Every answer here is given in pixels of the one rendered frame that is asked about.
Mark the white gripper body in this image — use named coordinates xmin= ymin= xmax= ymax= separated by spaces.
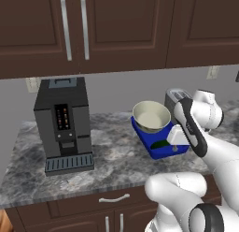
xmin=166 ymin=123 xmax=191 ymax=147

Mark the blue tray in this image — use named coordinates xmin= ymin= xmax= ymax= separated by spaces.
xmin=130 ymin=116 xmax=191 ymax=161

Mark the dark green vegetable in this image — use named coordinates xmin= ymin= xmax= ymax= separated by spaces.
xmin=149 ymin=139 xmax=171 ymax=150

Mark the cream and grey bowl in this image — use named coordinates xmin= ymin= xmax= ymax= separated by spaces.
xmin=132 ymin=100 xmax=172 ymax=135

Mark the silver toaster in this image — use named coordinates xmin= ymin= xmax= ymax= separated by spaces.
xmin=163 ymin=88 xmax=192 ymax=125

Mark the dark brown drawer front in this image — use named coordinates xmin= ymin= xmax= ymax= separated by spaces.
xmin=54 ymin=184 xmax=159 ymax=219
xmin=203 ymin=174 xmax=223 ymax=206

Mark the dark brown base cupboard door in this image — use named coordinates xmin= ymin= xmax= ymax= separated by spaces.
xmin=113 ymin=203 xmax=161 ymax=232
xmin=17 ymin=210 xmax=116 ymax=232

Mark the dark grey coffee machine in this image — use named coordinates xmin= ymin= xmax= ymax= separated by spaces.
xmin=33 ymin=76 xmax=95 ymax=177

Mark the cream wall socket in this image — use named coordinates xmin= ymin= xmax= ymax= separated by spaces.
xmin=206 ymin=65 xmax=220 ymax=80
xmin=25 ymin=78 xmax=42 ymax=94

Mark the silver drawer handle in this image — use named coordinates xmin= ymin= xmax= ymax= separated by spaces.
xmin=98 ymin=193 xmax=132 ymax=204

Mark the dark brown wall cupboard door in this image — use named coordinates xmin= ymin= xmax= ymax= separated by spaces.
xmin=49 ymin=0 xmax=176 ymax=75
xmin=165 ymin=0 xmax=239 ymax=69
xmin=0 ymin=0 xmax=81 ymax=80

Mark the silver wall cupboard handle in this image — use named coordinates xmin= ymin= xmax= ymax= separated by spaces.
xmin=80 ymin=0 xmax=91 ymax=61
xmin=60 ymin=0 xmax=73 ymax=62

